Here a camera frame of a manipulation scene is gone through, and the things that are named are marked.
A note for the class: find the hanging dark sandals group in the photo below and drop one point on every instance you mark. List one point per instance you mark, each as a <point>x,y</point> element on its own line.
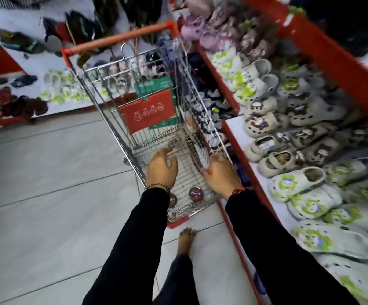
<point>82,26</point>

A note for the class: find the group of beige bear clogs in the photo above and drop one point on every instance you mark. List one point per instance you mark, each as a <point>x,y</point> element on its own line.
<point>298,115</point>

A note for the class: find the person's right forearm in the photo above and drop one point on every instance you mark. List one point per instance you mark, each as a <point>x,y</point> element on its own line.
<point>272,250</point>

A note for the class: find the person's bare foot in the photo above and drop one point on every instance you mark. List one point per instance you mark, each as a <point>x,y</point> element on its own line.
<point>185,239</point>

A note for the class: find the red wrist thread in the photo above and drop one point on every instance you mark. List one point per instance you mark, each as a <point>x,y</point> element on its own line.
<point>237,191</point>

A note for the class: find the pile of pink purple clogs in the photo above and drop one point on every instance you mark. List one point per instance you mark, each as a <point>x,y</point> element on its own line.
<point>209,25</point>

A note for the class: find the row of dark children's shoes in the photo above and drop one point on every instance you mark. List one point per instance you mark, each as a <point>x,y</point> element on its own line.
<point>206,92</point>

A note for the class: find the pile of black goods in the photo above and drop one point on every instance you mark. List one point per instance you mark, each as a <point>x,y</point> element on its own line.
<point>345,18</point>

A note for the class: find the person's left hand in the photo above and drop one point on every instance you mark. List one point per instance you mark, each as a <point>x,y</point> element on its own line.
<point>160,171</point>

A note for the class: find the row of pink grey shoes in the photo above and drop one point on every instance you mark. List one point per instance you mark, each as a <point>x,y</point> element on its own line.
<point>139,66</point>

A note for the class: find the person's right hand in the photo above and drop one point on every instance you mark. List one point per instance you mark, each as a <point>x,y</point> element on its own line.
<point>223,179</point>

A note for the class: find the person's left forearm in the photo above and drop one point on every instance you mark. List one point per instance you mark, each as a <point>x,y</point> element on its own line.
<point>133,244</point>

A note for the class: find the person's left thumb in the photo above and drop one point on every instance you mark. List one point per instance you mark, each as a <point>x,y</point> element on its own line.
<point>174,163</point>

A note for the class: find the white green clogs wall group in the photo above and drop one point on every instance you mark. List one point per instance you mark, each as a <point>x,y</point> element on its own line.
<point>60,88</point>

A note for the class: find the metal shopping cart red trim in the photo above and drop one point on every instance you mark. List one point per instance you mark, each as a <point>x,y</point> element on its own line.
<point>117,38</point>

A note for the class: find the row of white green-print clogs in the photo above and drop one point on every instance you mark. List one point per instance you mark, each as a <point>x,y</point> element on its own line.
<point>311,206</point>

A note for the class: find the small group white green clogs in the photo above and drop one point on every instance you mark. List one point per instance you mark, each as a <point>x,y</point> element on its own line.
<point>244,79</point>

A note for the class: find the group of dark brown sandals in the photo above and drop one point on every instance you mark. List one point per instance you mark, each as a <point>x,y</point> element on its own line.
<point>15,106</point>

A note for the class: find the person's dark trouser leg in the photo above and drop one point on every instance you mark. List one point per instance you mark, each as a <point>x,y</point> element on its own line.
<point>179,282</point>

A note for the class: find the green cardboard box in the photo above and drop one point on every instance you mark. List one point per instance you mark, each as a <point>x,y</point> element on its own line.
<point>153,85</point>

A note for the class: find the red plastic cart seat flap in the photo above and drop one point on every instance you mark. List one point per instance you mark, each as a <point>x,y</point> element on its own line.
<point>148,112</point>

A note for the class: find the round dark polish tin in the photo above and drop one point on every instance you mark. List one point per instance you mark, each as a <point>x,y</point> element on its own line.
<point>172,200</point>
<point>196,194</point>

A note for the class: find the person's right thumb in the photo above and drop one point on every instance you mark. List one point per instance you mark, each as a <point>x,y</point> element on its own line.
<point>206,172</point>

